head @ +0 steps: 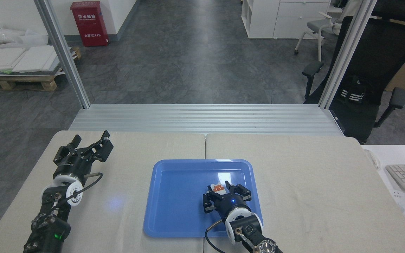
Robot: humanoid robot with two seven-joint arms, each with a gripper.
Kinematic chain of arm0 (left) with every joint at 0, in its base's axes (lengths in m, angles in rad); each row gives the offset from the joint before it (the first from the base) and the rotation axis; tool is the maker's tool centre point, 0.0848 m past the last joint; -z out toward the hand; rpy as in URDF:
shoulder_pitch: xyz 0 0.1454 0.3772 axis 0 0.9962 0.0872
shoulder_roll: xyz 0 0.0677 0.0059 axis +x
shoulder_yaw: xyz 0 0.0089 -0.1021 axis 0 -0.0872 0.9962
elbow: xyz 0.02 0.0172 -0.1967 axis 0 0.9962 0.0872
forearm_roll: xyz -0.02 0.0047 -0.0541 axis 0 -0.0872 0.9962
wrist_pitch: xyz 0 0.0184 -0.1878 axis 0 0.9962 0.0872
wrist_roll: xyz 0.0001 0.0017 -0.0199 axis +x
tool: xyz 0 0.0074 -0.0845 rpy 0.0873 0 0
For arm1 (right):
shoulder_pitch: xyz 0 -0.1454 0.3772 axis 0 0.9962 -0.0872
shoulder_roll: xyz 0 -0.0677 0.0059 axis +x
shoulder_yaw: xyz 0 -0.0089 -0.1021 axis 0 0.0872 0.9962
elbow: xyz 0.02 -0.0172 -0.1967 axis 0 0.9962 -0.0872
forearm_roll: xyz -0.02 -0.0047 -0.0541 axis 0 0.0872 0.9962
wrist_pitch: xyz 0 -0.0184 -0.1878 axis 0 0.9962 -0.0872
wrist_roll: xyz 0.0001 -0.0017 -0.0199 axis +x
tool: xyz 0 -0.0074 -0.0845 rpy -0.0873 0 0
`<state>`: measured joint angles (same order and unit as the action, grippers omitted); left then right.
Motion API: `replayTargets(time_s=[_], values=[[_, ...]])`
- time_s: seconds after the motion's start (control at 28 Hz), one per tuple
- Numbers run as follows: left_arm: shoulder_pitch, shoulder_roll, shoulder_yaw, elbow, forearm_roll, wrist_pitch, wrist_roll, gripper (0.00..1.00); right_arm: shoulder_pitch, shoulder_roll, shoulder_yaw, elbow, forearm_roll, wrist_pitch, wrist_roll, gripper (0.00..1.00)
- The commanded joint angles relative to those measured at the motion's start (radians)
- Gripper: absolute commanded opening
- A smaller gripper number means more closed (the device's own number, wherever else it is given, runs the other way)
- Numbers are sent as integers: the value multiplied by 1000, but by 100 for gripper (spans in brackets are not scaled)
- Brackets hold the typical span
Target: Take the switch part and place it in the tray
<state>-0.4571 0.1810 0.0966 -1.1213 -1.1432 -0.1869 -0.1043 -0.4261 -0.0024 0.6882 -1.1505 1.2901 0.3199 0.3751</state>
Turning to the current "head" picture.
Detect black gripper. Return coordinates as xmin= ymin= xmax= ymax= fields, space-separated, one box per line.
xmin=202 ymin=181 xmax=252 ymax=220
xmin=53 ymin=131 xmax=114 ymax=182

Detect white orange switch part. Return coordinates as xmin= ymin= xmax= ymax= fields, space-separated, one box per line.
xmin=208 ymin=182 xmax=228 ymax=194

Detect blue plastic tray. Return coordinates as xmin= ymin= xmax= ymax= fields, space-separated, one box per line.
xmin=143 ymin=159 xmax=264 ymax=238

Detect silver ribbed aluminium platform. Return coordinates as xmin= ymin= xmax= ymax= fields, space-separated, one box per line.
xmin=68 ymin=104 xmax=345 ymax=137

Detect wooden pallet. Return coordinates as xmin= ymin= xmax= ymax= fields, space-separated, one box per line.
xmin=0 ymin=44 xmax=82 ymax=92

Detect white flat boards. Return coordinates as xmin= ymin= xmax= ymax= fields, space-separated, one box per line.
xmin=0 ymin=45 xmax=62 ymax=75

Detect red fire extinguisher box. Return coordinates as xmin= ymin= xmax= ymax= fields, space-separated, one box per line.
xmin=70 ymin=1 xmax=109 ymax=47

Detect crumpled white plastic sheets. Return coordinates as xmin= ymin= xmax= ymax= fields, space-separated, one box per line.
xmin=0 ymin=22 xmax=49 ymax=47

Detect white computer mouse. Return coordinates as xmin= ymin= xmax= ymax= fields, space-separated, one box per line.
xmin=364 ymin=150 xmax=381 ymax=170

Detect white desk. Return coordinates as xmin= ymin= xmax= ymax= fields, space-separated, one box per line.
xmin=362 ymin=144 xmax=405 ymax=253

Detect white drawer cabinet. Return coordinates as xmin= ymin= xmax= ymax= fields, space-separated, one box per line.
xmin=241 ymin=0 xmax=331 ymax=39

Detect white grey office chair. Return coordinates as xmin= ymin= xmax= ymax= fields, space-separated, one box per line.
xmin=294 ymin=11 xmax=343 ymax=62

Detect black mesh office chair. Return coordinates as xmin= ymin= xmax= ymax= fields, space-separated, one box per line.
xmin=302 ymin=0 xmax=405 ymax=144

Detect silver aluminium post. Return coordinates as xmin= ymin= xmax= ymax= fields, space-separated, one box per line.
xmin=318 ymin=0 xmax=378 ymax=109
xmin=34 ymin=0 xmax=91 ymax=109

